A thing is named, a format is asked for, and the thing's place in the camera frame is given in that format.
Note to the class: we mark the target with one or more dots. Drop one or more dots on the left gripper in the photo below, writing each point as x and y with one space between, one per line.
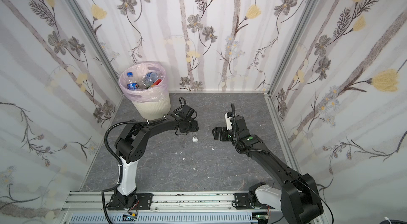
186 127

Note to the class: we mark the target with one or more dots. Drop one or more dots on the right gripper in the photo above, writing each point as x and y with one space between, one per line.
223 133

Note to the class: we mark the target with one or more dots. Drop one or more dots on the Pepsi blue label bottle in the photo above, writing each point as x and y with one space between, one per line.
131 82

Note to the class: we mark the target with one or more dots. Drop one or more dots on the orange red label bottle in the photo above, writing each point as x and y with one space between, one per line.
156 83

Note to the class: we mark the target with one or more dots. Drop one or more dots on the Pocari Sweat bottle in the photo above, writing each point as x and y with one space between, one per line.
150 78

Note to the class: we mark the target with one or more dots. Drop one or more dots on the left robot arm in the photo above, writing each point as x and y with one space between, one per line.
127 142

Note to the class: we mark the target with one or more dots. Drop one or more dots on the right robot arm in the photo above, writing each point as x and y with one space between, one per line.
298 199

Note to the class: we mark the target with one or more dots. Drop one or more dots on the cream waste bin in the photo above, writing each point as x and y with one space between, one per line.
154 110

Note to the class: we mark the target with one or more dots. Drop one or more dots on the pink bin liner bag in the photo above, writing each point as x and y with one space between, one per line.
144 94

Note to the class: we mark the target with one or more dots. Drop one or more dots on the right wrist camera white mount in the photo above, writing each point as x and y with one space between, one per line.
228 118

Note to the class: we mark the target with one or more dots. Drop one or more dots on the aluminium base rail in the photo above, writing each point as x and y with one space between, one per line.
163 202

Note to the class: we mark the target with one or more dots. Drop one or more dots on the white slotted cable duct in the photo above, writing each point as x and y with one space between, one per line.
184 218

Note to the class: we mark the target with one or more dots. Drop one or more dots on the aluminium corner frame post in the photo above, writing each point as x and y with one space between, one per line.
299 30

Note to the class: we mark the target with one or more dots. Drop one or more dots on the left aluminium corner post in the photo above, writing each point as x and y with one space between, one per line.
91 36

